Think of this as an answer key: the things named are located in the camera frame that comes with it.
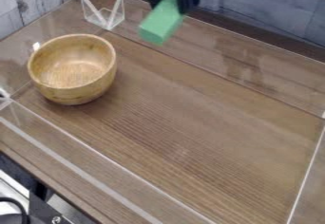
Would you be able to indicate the wooden bowl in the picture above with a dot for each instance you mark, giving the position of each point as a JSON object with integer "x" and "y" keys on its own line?
{"x": 73, "y": 68}

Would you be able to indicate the green rectangular block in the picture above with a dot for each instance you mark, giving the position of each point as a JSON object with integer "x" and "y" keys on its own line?
{"x": 161, "y": 22}

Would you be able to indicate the black metal mount bracket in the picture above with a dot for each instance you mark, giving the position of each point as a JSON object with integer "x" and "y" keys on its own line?
{"x": 42, "y": 213}

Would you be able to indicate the clear acrylic corner bracket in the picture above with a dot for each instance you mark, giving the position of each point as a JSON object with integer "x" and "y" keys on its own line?
{"x": 105, "y": 18}

